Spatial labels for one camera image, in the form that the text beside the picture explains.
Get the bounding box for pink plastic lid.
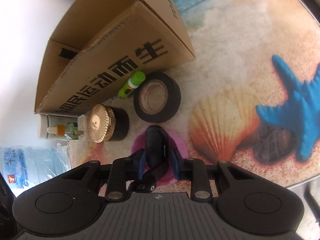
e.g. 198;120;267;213
131;129;189;187

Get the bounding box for black oval case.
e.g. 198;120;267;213
137;125;170;193

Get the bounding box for gold lid black jar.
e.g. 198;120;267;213
87;104;130;143

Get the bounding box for white power adapter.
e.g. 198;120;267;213
76;114;88;141

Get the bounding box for green dropper bottle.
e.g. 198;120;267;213
47;122;84;140

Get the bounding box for black tape roll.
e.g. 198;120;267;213
133;72;181;123

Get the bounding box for white supplement bottle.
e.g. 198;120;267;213
39;114;77;140

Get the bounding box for green lip balm stick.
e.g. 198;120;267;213
117;71;146;99

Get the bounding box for blue water jug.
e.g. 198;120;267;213
1;144;71;190

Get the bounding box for brown cardboard box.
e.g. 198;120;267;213
34;0;194;116

